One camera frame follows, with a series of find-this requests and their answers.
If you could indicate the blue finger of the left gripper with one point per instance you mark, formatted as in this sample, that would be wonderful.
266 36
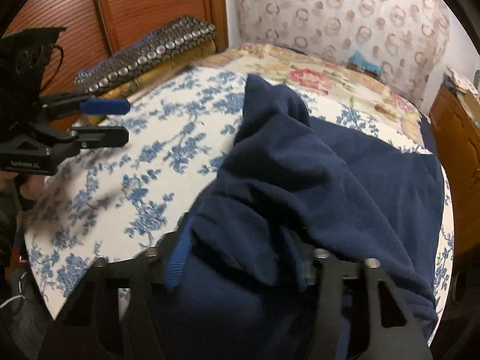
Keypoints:
101 137
105 107

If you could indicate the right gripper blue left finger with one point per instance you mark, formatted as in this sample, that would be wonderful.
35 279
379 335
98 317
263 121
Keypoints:
181 250

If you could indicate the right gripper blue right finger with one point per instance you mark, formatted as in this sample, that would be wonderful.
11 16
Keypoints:
302 254

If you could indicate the navy blue printed t-shirt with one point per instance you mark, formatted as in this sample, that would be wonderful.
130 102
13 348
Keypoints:
371 213

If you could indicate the person's left hand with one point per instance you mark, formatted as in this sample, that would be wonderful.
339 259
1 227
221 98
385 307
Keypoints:
21 187

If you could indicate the gold patterned folded cloth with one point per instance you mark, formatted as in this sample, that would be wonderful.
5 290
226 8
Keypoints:
134 89

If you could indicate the blue floral white quilt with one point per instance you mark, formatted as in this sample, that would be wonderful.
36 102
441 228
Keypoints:
115 203

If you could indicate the dark circle-patterned folded cloth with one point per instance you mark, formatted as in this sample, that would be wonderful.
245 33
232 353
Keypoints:
161 45

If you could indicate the brown louvered wardrobe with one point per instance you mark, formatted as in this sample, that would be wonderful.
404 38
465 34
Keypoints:
96 29

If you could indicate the pink floral cream blanket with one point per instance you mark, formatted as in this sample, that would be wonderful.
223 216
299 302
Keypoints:
350 88

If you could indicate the wooden sideboard cabinet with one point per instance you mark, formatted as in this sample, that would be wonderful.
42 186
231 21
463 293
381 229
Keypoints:
457 142

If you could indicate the blue item on box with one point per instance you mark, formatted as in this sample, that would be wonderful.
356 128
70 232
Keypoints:
361 64

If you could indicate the cardboard box on sideboard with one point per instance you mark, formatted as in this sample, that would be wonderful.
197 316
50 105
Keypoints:
470 103

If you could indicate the sheer circle-patterned curtain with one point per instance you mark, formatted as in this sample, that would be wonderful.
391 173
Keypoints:
405 39

